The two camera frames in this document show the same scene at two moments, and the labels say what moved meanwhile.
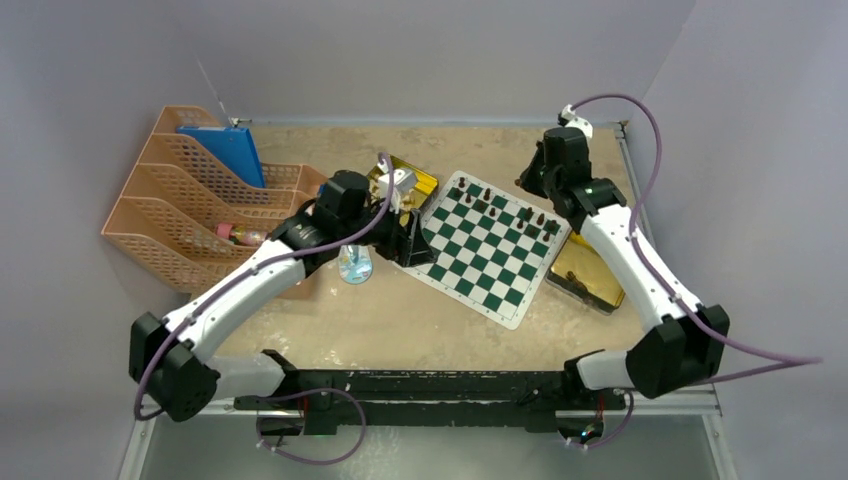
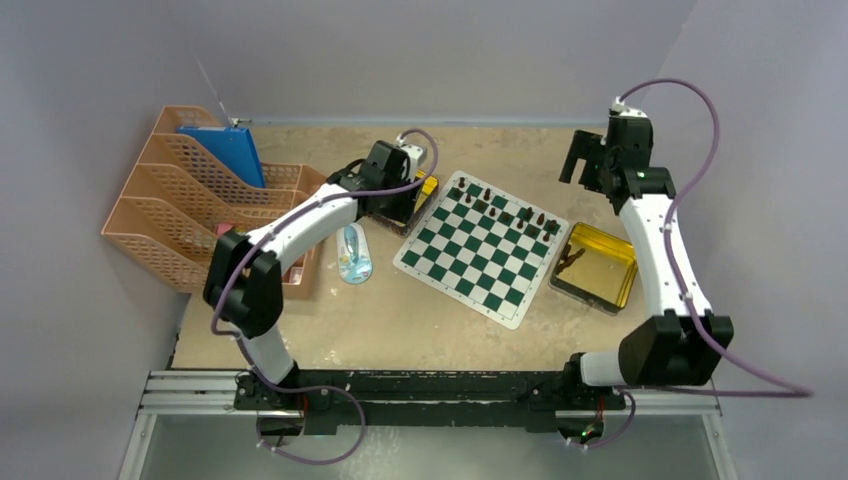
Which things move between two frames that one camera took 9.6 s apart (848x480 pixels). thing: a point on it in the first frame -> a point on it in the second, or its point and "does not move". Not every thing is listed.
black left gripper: (403, 245) -> (402, 212)
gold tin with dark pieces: (579, 273) does not move
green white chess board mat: (493, 251) does not move
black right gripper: (528, 180) -> (586, 146)
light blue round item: (355, 263) does not move
